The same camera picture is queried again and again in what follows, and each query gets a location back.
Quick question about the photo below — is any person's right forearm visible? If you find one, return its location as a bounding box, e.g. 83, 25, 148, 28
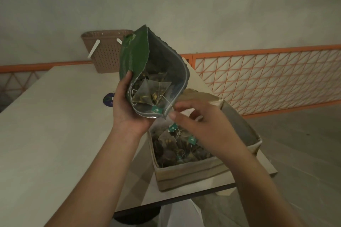
226, 151, 307, 227

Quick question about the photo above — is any person's right hand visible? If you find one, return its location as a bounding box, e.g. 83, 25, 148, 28
169, 100, 251, 167

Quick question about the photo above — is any round purple sticker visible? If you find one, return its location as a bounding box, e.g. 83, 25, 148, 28
103, 92, 117, 108

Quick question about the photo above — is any black table base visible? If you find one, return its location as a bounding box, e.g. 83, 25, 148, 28
113, 207, 162, 227

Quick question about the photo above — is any green foil pouch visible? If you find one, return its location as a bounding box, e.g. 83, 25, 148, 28
119, 24, 190, 120

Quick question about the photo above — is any person's left forearm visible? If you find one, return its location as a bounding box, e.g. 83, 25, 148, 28
44, 124, 148, 227

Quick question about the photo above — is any beige paper box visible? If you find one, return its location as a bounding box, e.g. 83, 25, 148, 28
148, 88, 263, 192

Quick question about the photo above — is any orange mesh fence panel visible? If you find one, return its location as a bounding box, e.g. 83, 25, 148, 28
191, 44, 341, 118
0, 54, 194, 102

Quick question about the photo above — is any green tag pyramid tea bag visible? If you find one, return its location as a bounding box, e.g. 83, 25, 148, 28
132, 78, 175, 114

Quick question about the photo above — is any person's left hand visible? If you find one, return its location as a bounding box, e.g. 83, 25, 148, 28
112, 71, 156, 137

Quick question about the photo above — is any brown plastic basket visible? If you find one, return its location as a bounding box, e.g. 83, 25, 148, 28
81, 29, 134, 74

